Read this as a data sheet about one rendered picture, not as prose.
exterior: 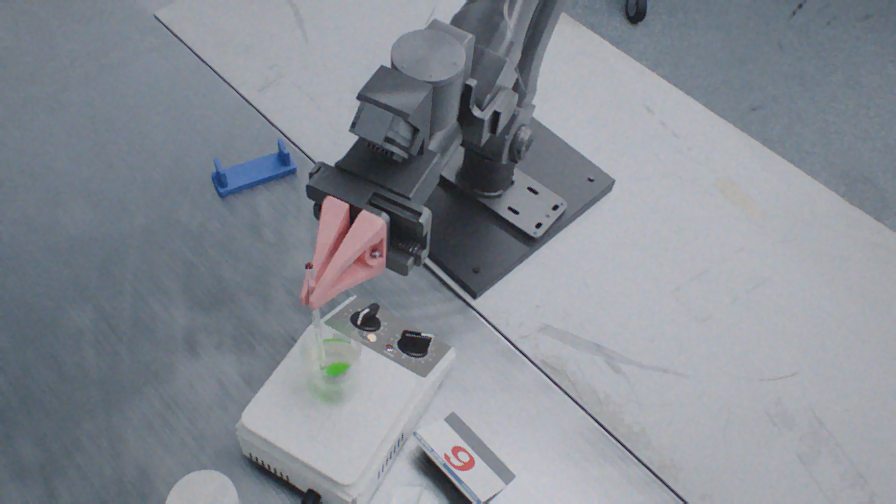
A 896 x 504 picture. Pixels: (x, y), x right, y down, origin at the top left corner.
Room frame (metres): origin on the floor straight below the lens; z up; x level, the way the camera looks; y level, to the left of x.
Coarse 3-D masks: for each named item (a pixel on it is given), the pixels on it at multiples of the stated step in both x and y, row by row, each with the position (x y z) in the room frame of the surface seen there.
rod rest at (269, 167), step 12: (264, 156) 0.64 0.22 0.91; (276, 156) 0.64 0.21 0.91; (288, 156) 0.63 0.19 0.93; (216, 168) 0.59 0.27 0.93; (228, 168) 0.61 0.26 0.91; (240, 168) 0.61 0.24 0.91; (252, 168) 0.61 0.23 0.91; (264, 168) 0.62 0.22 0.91; (276, 168) 0.62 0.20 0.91; (288, 168) 0.62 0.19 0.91; (216, 180) 0.59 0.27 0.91; (228, 180) 0.59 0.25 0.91; (240, 180) 0.59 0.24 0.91; (252, 180) 0.60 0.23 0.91; (264, 180) 0.60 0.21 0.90; (228, 192) 0.58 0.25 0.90
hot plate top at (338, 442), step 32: (288, 384) 0.30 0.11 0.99; (384, 384) 0.31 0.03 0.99; (416, 384) 0.32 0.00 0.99; (256, 416) 0.27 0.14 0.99; (288, 416) 0.27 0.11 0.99; (320, 416) 0.27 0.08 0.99; (352, 416) 0.28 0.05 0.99; (384, 416) 0.28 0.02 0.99; (288, 448) 0.24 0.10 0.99; (320, 448) 0.25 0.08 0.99; (352, 448) 0.25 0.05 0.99; (352, 480) 0.22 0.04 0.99
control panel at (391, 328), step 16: (352, 304) 0.42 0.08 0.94; (368, 304) 0.43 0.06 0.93; (384, 320) 0.41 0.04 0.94; (400, 320) 0.41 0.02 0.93; (384, 336) 0.38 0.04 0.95; (400, 336) 0.39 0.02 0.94; (384, 352) 0.36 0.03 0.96; (400, 352) 0.36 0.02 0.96; (432, 352) 0.37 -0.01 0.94; (416, 368) 0.35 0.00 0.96; (432, 368) 0.35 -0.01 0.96
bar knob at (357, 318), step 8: (376, 304) 0.41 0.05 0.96; (360, 312) 0.40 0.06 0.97; (368, 312) 0.40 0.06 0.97; (376, 312) 0.41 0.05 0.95; (352, 320) 0.39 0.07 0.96; (360, 320) 0.39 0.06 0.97; (368, 320) 0.39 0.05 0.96; (376, 320) 0.40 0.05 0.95; (360, 328) 0.38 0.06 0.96; (368, 328) 0.39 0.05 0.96; (376, 328) 0.39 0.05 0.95
